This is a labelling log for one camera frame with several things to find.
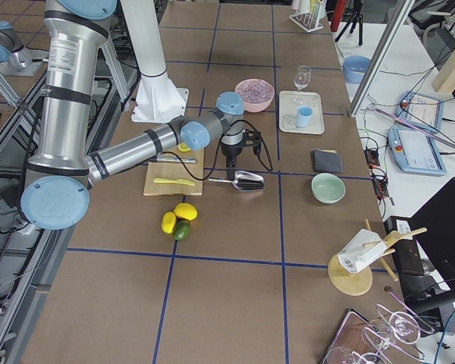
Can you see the blue bowl at edge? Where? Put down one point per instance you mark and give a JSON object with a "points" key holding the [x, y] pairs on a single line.
{"points": [[355, 67]]}

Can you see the steel ice scoop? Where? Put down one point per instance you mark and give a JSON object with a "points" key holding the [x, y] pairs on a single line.
{"points": [[243, 181]]}

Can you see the grey folded cloth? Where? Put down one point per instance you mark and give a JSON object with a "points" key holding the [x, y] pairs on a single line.
{"points": [[325, 161]]}

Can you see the upturned wine glass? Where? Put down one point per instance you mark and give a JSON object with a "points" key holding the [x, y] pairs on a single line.
{"points": [[405, 325]]}

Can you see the white paper carton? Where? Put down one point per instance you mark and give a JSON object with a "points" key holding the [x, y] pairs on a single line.
{"points": [[362, 250]]}

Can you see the lemon half slice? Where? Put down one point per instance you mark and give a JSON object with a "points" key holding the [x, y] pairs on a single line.
{"points": [[182, 147]]}

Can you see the wooden cutting board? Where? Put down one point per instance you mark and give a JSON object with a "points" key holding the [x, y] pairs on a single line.
{"points": [[172, 170]]}

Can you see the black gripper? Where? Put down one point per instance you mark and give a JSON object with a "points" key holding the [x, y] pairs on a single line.
{"points": [[230, 151]]}

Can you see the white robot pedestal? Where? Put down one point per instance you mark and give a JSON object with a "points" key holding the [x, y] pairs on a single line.
{"points": [[158, 100]]}

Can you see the light blue plastic cup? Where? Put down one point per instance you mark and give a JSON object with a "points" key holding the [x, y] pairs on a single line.
{"points": [[304, 116]]}

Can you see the cream bear tray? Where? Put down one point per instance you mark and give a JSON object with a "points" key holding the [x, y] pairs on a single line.
{"points": [[288, 112]]}

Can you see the wooden cup stand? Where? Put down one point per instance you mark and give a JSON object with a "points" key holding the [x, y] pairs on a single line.
{"points": [[359, 283]]}

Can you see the pink bowl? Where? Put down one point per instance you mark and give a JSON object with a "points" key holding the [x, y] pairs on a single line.
{"points": [[255, 107]]}

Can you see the blue teach pendant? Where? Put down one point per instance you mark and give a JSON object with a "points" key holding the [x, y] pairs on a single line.
{"points": [[422, 110], [414, 152]]}

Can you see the clear ice cubes pile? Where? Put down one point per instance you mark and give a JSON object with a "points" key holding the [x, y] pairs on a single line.
{"points": [[255, 91]]}

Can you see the black monitor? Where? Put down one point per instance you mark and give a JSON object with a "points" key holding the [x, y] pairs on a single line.
{"points": [[437, 215]]}

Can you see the white wire rack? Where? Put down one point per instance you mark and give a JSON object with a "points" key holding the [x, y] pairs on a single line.
{"points": [[308, 14]]}

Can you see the aluminium frame post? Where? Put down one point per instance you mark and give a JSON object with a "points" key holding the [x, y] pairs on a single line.
{"points": [[398, 18]]}

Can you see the green lime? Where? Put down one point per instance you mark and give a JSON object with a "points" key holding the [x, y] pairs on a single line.
{"points": [[181, 230]]}

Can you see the yellow plastic knife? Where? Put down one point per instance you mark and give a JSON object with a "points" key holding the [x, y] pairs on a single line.
{"points": [[179, 181]]}

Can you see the whole yellow lemon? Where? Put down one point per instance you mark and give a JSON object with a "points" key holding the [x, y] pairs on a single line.
{"points": [[186, 211]]}

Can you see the green bowl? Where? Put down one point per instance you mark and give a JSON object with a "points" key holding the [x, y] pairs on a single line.
{"points": [[328, 188]]}

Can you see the steel rod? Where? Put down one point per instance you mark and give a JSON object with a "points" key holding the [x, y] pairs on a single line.
{"points": [[175, 160]]}

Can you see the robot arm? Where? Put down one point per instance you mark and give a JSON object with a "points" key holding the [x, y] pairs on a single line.
{"points": [[15, 58], [58, 175]]}

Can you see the clear wine glass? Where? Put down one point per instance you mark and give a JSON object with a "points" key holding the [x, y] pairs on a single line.
{"points": [[301, 81]]}

